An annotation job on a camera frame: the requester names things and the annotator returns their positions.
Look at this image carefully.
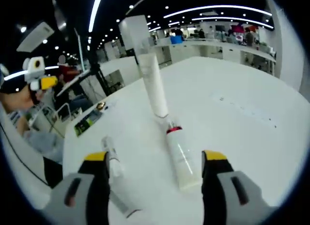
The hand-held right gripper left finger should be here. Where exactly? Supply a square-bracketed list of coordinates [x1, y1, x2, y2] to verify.
[43, 151, 111, 225]

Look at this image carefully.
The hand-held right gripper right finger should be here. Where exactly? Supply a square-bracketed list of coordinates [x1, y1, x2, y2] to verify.
[201, 149, 280, 225]

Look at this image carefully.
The white skincare bottle red collar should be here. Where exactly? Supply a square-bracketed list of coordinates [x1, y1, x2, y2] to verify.
[165, 120, 202, 191]

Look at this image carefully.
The green printed packet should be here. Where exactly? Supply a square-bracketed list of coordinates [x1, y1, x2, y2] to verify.
[74, 110, 104, 138]

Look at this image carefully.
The large white skincare tube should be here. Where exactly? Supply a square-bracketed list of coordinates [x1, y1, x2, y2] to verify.
[137, 37, 170, 119]

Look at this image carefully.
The person's left hand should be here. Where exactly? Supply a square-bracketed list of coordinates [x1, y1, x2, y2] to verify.
[9, 89, 41, 110]

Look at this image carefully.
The white metal chair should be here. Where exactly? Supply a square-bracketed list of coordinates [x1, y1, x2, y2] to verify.
[49, 102, 73, 133]

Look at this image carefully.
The white ceiling unit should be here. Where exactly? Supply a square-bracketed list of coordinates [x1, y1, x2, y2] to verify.
[16, 21, 55, 52]

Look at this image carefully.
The person in white shirt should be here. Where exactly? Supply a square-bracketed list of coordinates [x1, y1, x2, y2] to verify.
[0, 113, 64, 210]

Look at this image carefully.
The curved ceiling light strip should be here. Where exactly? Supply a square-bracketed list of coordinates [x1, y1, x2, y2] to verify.
[88, 0, 105, 33]

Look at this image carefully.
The white square pillar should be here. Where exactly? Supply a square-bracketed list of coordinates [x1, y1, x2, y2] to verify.
[118, 15, 155, 58]

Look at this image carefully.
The blue bin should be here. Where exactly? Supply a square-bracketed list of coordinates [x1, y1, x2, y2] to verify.
[170, 35, 184, 45]

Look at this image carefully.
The long white counter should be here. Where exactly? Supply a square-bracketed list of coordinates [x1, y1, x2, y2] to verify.
[152, 37, 277, 75]

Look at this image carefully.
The magenta display sign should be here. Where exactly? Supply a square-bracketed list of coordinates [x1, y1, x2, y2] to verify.
[231, 25, 245, 36]

